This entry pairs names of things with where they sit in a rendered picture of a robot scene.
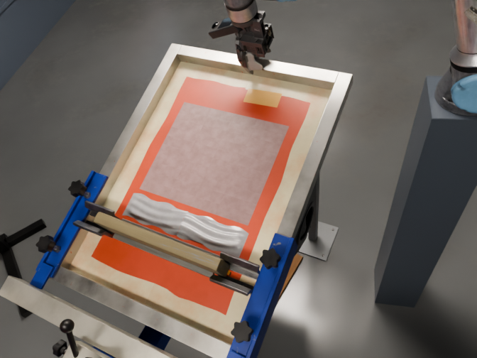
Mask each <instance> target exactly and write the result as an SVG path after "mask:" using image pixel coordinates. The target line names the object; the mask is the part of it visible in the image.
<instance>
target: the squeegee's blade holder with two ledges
mask: <svg viewBox="0 0 477 358"><path fill-rule="evenodd" d="M122 220H123V221H125V222H128V223H130V224H134V225H136V226H138V227H141V228H143V229H147V230H148V231H151V232H154V233H156V234H159V235H161V236H164V237H167V238H169V239H172V240H174V241H177V242H179V243H182V244H185V245H187V246H190V247H192V248H195V249H198V250H200V251H203V252H205V253H208V254H211V255H213V256H216V257H218V258H220V255H217V254H214V253H212V252H210V251H207V250H204V249H201V248H199V247H197V246H193V245H191V244H188V243H186V242H183V241H180V240H179V239H175V238H173V237H170V236H168V235H165V234H162V233H160V232H157V231H155V230H152V229H149V228H147V227H144V226H142V225H139V224H136V223H134V222H131V221H128V220H127V219H122ZM113 238H114V239H117V240H119V241H121V242H124V243H126V244H129V245H131V246H134V247H136V248H138V249H141V250H143V251H146V252H148V253H150V254H153V255H155V256H158V257H160V258H162V259H165V260H167V261H170V262H173V263H174V264H177V265H179V266H182V267H185V268H186V269H189V270H191V271H194V272H197V273H200V274H202V275H203V276H206V277H209V278H210V277H211V276H212V275H213V274H214V273H212V272H210V271H207V270H205V269H203V268H200V267H198V266H195V265H193V264H190V263H187V262H186V261H183V260H180V259H177V258H175V257H173V256H171V255H168V254H165V253H163V252H161V251H158V250H156V249H153V248H150V247H149V246H146V245H143V244H141V243H138V242H135V241H134V240H131V239H128V238H126V237H123V236H121V235H119V234H116V233H114V235H113Z"/></svg>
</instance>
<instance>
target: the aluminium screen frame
mask: <svg viewBox="0 0 477 358"><path fill-rule="evenodd" d="M255 61H256V62H258V63H260V64H261V65H262V66H263V69H262V70H253V75H256V76H260V77H267V78H271V79H275V80H282V81H286V82H293V83H297V84H301V85H308V86H313V87H319V88H324V89H328V90H332V91H331V94H330V97H329V100H328V102H327V105H326V107H325V110H324V113H323V115H322V118H321V120H320V123H319V126H318V127H317V130H316V133H315V135H314V138H313V140H312V143H311V146H310V148H309V151H308V153H307V156H306V159H305V161H304V164H303V166H302V169H301V171H300V174H299V177H298V179H297V182H296V184H295V187H294V190H293V191H292V194H291V197H290V200H289V203H288V204H287V207H286V210H285V213H284V215H283V218H282V220H281V223H280V226H279V228H278V231H277V234H281V235H283V236H286V237H289V238H290V237H292V238H295V237H296V234H297V231H298V229H299V226H300V223H301V221H302V218H303V215H304V213H305V210H306V207H307V204H308V202H309V199H310V196H311V194H312V191H313V189H314V185H315V183H316V181H317V177H318V175H319V172H320V170H321V167H322V164H323V162H324V159H325V156H326V154H327V151H328V148H329V145H330V143H331V140H332V137H333V135H334V132H335V129H336V126H337V124H338V122H339V118H340V116H341V113H342V110H343V108H344V105H345V103H346V99H347V97H348V95H349V92H350V89H351V86H352V84H353V75H352V74H348V73H344V72H336V71H331V70H323V69H319V68H315V67H307V66H302V65H295V64H290V63H282V62H278V61H274V60H266V59H261V58H255ZM180 62H185V63H192V64H196V65H203V66H207V67H214V68H219V69H222V70H230V71H234V72H240V73H245V74H249V75H251V74H250V73H248V72H247V71H246V70H245V69H244V68H243V67H242V66H241V64H240V63H239V61H238V58H237V54H232V53H225V52H220V51H215V50H207V49H204V48H196V47H191V46H186V45H179V44H174V43H172V44H171V46H170V48H169V49H168V51H167V53H166V55H165V57H164V58H163V60H162V62H161V64H160V66H159V67H158V69H157V71H156V73H155V74H154V76H153V78H152V80H151V81H150V84H149V85H148V87H147V89H146V91H145V92H144V94H143V96H142V97H141V100H140V102H139V103H138V105H137V107H136V108H135V110H134V112H133V114H132V115H131V118H130V119H129V121H128V123H127V125H126V126H125V128H124V130H123V132H122V133H121V135H120V137H119V139H118V141H117V142H116V144H115V146H114V148H113V150H112V151H111V153H110V155H109V157H108V158H107V160H106V162H105V164H104V166H103V168H102V169H101V171H100V174H102V175H106V176H108V177H109V178H108V180H107V181H106V183H105V185H104V187H103V188H102V191H101V192H100V194H99V196H98V198H97V200H96V202H95V204H97V205H101V206H103V204H104V202H105V200H106V199H107V197H108V195H109V193H110V191H111V189H112V188H113V186H114V183H115V182H116V180H117V178H118V176H119V174H120V172H121V171H122V169H123V167H124V165H125V164H126V162H127V160H128V157H129V156H130V155H131V152H132V150H133V148H134V147H135V145H136V143H137V141H138V139H139V138H140V136H141V134H142V132H143V130H144V128H145V127H146V124H147V123H148V121H149V119H150V117H151V115H152V113H153V112H154V110H155V108H156V106H157V104H158V102H159V101H160V98H161V97H162V95H163V93H164V91H165V89H166V88H167V86H168V84H169V82H170V80H171V79H172V76H173V75H174V73H175V71H176V69H177V67H178V65H179V64H180ZM87 233H88V231H87V230H84V229H80V230H79V232H78V234H77V236H76V238H75V240H74V241H73V243H72V245H71V247H70V249H69V251H68V252H67V254H66V256H65V258H64V259H63V261H62V263H61V265H60V267H59V269H58V270H57V273H56V274H55V276H54V278H51V277H49V278H51V279H53V280H54V281H57V282H58V283H61V284H62V285H64V286H67V287H68V288H71V289H72V290H74V291H77V292H79V293H81V294H83V295H85V296H87V297H89V298H91V299H93V300H95V301H97V302H99V303H102V304H104V305H106V306H108V307H110V308H112V309H114V310H116V311H118V312H120V313H122V314H124V315H127V316H129V317H130V318H133V319H134V320H137V321H139V322H141V323H143V324H144V325H147V326H149V327H151V328H153V329H155V330H157V331H159V332H161V333H163V334H165V335H167V336H169V337H171V338H173V339H176V340H178V341H180V342H182V343H184V344H186V345H188V346H190V347H192V348H194V349H196V350H198V351H200V352H203V353H205V354H207V355H209V356H210V357H213V358H226V357H227V354H228V353H229V349H230V347H231V345H230V344H229V343H227V342H225V341H223V340H220V339H218V338H216V337H214V336H211V335H209V334H207V333H205V332H203V331H201V330H198V329H197V328H195V327H192V326H190V325H188V324H186V323H184V322H181V321H179V320H177V319H175V318H172V317H170V316H169V315H166V314H165V313H162V312H160V311H158V310H156V309H154V308H151V307H149V306H147V305H145V304H142V303H140V302H138V301H137V300H134V299H132V298H129V297H128V296H126V295H123V294H121V293H119V292H117V291H114V290H112V289H110V288H108V287H106V286H103V285H102V284H100V283H97V282H96V281H93V280H91V279H89V278H87V277H85V276H82V275H80V274H78V273H76V272H74V271H71V270H69V269H68V268H69V267H70V265H71V263H72V261H73V259H74V258H75V256H76V254H77V252H78V250H79V249H80V247H81V245H82V242H83V241H84V239H85V237H86V235H87Z"/></svg>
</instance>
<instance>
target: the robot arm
mask: <svg viewBox="0 0 477 358"><path fill-rule="evenodd" d="M451 4H452V11H453V17H454V29H455V36H456V45H455V46H454V47H453V48H452V49H451V52H450V63H451V65H450V68H449V69H448V70H447V72H446V73H445V74H444V76H443V77H442V78H441V79H440V81H439V82H438V84H437V87H436V89H435V93H434V96H435V99H436V101H437V103H438V104H439V105H440V106H441V107H443V108H444V109H445V110H447V111H449V112H452V113H454V114H459V115H463V116H477V0H451ZM224 5H225V7H226V11H227V13H228V16H229V17H228V18H224V19H222V20H219V21H215V22H214V24H213V25H212V27H211V29H210V30H209V32H208V34H209V35H210V36H211V37H212V38H213V39H215V38H220V37H222V36H227V35H230V34H233V33H235V35H236V39H235V44H236V52H237V58H238V61H239V63H240V64H241V66H242V67H243V68H244V69H245V70H246V71H247V72H248V73H250V74H252V75H253V70H262V69H263V66H262V65H261V64H260V63H258V62H256V61H255V58H259V57H262V58H265V54H266V53H270V52H271V50H270V48H269V47H270V44H271V43H272V41H273V38H274V35H273V29H272V26H271V23H264V22H263V20H264V18H265V12H264V11H258V7H257V3H256V0H224ZM246 51H247V52H249V53H247V52H246Z"/></svg>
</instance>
